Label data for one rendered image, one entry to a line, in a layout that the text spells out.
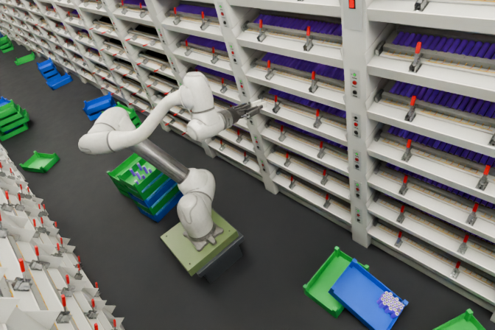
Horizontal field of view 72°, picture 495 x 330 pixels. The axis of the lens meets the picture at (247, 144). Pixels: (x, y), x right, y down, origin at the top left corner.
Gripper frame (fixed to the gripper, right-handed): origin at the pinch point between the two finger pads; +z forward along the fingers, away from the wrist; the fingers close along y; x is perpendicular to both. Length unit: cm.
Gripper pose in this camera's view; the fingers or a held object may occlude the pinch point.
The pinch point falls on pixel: (258, 104)
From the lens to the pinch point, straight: 172.2
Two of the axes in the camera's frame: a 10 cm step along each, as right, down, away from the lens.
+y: 6.8, 3.3, -6.5
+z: 7.3, -3.6, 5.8
